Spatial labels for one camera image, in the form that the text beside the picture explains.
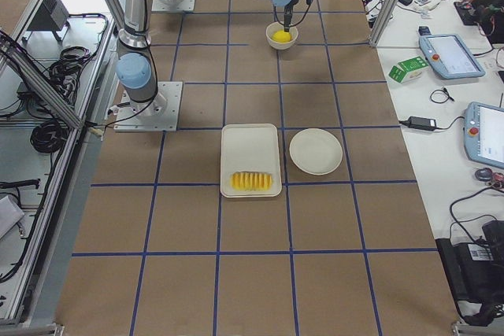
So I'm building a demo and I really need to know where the blue teach pendant far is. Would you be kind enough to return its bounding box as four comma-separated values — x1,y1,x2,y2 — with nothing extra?
419,34,486,79

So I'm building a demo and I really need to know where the black power adapter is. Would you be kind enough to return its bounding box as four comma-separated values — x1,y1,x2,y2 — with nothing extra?
408,116,437,131

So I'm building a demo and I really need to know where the yellow lemon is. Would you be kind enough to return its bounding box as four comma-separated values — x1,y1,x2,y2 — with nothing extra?
271,30,292,44

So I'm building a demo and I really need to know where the small black cable loop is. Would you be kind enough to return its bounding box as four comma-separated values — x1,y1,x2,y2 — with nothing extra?
429,87,455,104

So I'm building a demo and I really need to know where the white ceramic bowl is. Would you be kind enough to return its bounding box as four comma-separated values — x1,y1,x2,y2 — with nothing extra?
265,22,298,50

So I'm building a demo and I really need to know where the sliced yellow mango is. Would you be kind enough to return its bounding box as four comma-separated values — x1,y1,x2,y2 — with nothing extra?
230,172,273,191

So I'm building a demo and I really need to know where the blue teach pendant near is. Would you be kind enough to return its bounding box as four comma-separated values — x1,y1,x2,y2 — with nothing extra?
464,102,504,168

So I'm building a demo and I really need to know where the blue teach pendant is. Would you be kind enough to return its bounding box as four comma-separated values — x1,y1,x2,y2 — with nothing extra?
419,34,486,79
464,102,504,168

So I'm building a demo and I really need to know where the grey metal box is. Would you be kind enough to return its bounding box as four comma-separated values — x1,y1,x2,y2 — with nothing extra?
27,0,69,42

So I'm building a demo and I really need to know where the green white carton box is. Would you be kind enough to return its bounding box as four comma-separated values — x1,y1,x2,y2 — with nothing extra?
388,56,428,83

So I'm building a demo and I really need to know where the black coiled cable bundle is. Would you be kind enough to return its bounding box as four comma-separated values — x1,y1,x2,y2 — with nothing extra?
30,121,68,154

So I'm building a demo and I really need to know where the cream rectangular tray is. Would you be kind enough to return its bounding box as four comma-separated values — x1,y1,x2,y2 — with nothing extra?
220,124,282,198

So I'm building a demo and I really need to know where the cream round plate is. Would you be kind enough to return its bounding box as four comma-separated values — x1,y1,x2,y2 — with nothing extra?
289,128,343,175

